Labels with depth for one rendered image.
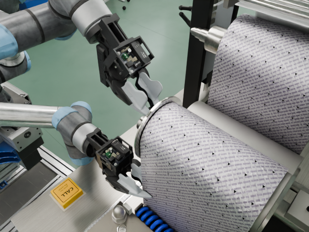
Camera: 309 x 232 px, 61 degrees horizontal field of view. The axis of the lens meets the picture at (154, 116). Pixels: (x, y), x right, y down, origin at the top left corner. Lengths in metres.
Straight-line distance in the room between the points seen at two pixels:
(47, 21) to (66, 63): 2.52
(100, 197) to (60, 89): 2.02
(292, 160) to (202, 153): 0.20
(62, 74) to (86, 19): 2.45
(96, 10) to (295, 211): 0.48
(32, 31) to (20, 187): 1.36
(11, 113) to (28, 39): 0.35
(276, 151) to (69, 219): 0.59
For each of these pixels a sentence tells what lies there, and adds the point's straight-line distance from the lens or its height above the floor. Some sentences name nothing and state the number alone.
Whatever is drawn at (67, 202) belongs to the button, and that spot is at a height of 0.92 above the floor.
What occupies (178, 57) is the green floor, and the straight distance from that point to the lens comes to 3.11.
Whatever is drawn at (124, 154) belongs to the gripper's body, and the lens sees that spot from 0.63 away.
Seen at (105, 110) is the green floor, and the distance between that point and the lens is 2.44.
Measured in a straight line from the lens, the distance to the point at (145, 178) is 0.60.
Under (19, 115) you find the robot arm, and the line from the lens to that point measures 0.92.
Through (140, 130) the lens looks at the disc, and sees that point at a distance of 0.49.
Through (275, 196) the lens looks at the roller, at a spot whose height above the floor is 1.30.
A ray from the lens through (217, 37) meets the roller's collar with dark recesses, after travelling 0.65.
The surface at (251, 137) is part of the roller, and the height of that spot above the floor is 1.23.
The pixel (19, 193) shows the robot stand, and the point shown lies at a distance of 1.84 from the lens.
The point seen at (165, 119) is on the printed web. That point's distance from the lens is 0.48.
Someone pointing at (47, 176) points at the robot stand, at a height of 0.21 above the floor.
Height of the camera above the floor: 1.66
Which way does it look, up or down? 45 degrees down
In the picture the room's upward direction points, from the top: straight up
